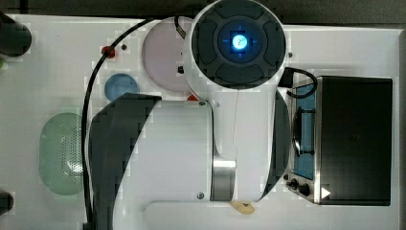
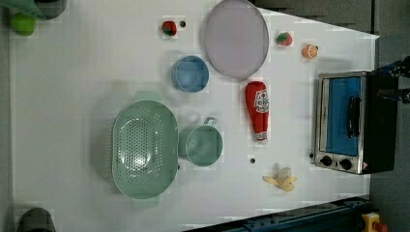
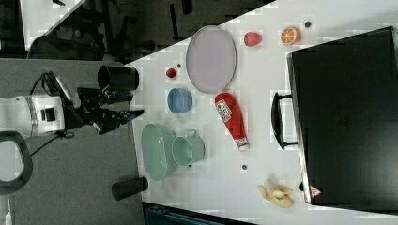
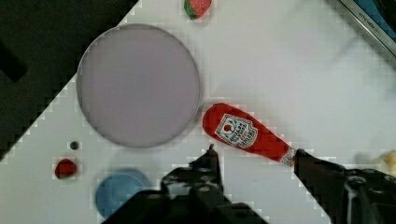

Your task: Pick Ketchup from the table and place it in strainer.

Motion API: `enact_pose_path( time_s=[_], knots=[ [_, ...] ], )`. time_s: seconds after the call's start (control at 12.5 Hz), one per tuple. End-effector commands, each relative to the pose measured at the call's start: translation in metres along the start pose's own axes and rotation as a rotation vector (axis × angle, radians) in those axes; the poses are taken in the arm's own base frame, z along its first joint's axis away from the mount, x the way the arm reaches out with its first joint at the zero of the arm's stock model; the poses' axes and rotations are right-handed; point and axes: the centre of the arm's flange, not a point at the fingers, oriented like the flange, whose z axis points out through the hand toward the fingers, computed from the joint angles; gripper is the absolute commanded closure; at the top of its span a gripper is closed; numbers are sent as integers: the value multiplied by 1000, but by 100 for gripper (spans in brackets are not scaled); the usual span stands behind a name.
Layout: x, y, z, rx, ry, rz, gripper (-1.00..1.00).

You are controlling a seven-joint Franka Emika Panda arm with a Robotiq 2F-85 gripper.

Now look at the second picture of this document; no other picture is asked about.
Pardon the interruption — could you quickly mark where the pink plush strawberry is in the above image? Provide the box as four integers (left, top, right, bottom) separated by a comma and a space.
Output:
277, 32, 293, 46

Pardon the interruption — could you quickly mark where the green metal mug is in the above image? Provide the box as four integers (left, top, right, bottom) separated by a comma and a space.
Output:
178, 117, 223, 167

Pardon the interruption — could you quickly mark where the black toaster oven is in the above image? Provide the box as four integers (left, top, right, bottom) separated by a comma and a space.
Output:
314, 72, 398, 175

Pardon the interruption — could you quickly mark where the plush peeled banana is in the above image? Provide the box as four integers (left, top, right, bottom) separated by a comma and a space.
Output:
262, 167, 297, 191

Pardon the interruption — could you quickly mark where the orange slice toy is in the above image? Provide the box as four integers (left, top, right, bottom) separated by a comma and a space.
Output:
302, 44, 319, 59

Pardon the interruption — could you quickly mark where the lilac oval plate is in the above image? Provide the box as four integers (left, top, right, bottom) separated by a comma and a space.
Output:
204, 0, 270, 78

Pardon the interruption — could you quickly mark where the blue metal frame rail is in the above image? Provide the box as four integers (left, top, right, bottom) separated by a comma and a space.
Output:
184, 197, 372, 232

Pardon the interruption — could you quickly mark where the red plush ketchup bottle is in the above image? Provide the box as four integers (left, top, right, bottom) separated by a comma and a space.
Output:
245, 81, 270, 144

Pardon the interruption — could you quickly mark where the dark red plush strawberry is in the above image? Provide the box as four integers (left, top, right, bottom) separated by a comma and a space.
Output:
161, 20, 177, 37

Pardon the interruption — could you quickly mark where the yellow red clamp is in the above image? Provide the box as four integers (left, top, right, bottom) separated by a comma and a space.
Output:
362, 213, 389, 232

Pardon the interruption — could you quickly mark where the green apple toy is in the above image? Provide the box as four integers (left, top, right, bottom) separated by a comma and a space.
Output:
11, 13, 36, 36

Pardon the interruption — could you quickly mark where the blue bowl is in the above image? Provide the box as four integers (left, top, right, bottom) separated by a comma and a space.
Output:
171, 55, 210, 93

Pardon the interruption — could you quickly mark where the dark cylinder post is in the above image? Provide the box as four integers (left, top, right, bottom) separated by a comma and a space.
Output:
15, 208, 56, 232

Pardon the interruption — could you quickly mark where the black cylinder cup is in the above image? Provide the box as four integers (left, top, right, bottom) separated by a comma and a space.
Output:
34, 0, 68, 19

